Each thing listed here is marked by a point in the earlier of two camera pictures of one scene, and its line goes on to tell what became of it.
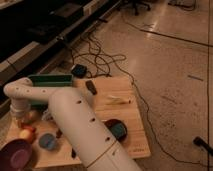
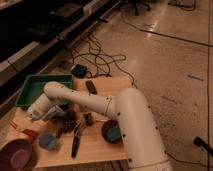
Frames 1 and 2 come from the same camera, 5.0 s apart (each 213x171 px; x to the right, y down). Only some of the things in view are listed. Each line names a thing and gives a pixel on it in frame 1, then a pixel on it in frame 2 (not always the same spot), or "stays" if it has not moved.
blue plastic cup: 47,141 stays
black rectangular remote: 91,87 stays
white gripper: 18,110 to 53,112
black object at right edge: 198,141 stays
